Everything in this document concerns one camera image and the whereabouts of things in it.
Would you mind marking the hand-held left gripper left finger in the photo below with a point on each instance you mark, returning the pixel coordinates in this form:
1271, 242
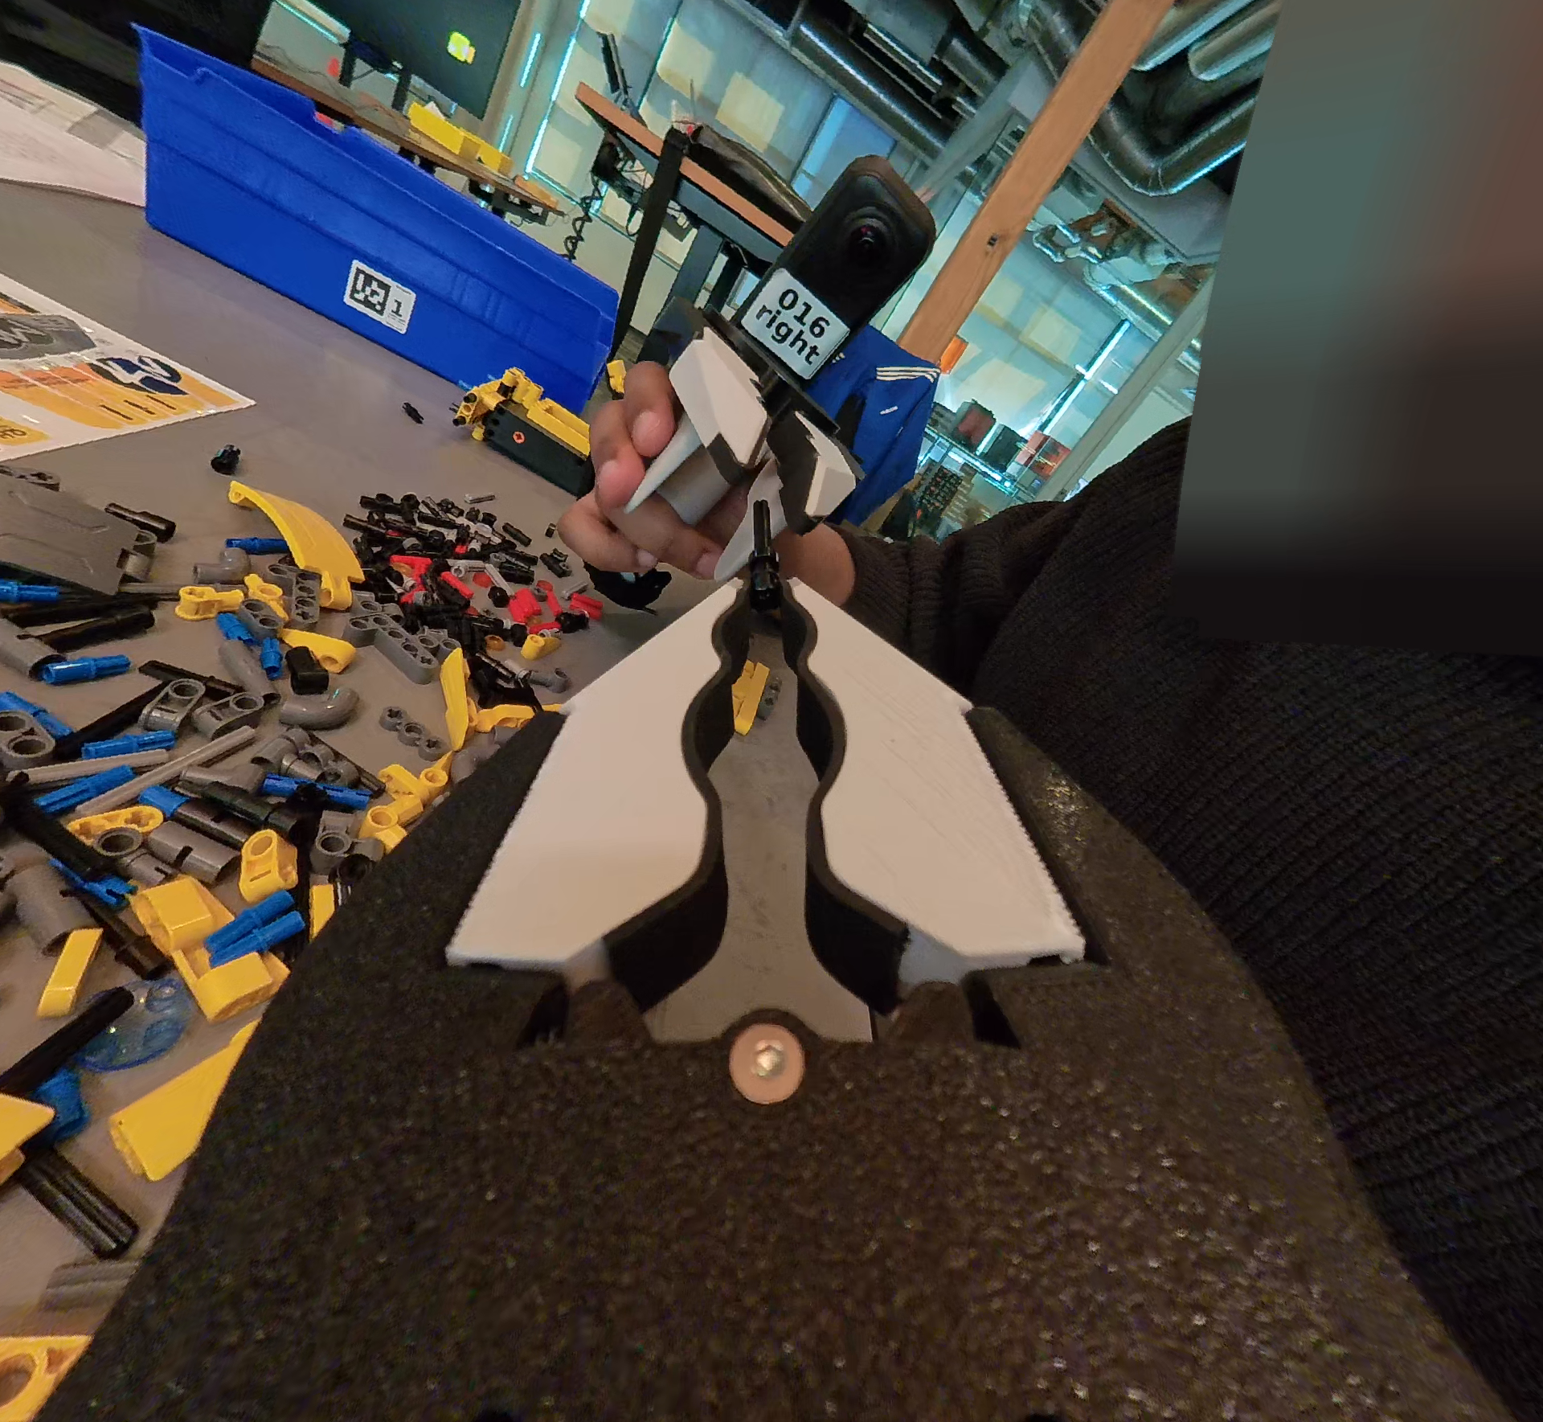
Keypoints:
603, 819

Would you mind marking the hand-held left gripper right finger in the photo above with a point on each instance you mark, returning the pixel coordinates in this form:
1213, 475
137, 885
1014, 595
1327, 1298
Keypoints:
941, 819

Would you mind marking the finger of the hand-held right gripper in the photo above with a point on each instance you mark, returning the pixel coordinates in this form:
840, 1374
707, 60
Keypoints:
728, 396
825, 487

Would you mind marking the black axle pin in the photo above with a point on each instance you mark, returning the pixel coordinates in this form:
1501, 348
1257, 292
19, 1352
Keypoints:
763, 578

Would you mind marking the person's right forearm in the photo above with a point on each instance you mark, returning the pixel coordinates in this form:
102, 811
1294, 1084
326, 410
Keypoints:
1024, 553

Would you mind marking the person's right hand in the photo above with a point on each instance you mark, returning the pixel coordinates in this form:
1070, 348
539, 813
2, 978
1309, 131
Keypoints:
626, 547

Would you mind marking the blue jacket with white stripes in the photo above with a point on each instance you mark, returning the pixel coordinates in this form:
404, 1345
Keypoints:
898, 421

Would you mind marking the wooden desk with black legs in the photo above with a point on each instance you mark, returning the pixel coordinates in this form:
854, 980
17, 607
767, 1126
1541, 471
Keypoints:
711, 162

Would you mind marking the small yellow piece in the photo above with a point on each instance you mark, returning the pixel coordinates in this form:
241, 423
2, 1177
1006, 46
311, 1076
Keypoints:
749, 696

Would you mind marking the yellow black assembled model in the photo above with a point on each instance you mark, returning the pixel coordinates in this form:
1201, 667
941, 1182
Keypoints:
529, 427

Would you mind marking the wooden beam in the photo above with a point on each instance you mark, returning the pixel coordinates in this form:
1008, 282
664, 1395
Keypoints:
1085, 95

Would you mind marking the pile of black red pieces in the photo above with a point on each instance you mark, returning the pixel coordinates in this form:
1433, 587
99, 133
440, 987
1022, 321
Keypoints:
481, 578

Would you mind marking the long background table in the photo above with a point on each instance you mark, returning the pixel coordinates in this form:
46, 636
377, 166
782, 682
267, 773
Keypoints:
481, 162

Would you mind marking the yellow curved panel piece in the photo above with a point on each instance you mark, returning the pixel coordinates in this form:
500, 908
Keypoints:
307, 535

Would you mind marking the person's dark knit sweater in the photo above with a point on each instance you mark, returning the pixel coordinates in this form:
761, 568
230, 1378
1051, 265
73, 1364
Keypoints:
1325, 964

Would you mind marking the pile of yellow blue grey pieces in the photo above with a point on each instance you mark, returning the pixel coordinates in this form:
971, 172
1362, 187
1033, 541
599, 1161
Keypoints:
180, 794

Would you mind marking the blue plastic bin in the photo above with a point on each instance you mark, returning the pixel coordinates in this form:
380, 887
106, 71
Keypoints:
301, 203

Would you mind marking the grey curved panel piece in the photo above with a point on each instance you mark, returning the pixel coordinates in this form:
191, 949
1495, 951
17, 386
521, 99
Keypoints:
60, 529

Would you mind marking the printed instruction sheet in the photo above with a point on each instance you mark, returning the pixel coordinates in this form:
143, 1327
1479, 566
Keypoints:
108, 373

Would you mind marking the white paper sheet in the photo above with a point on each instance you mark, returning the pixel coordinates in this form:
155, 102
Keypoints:
60, 137

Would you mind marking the metal ventilation duct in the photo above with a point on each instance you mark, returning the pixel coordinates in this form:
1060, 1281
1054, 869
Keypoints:
1120, 83

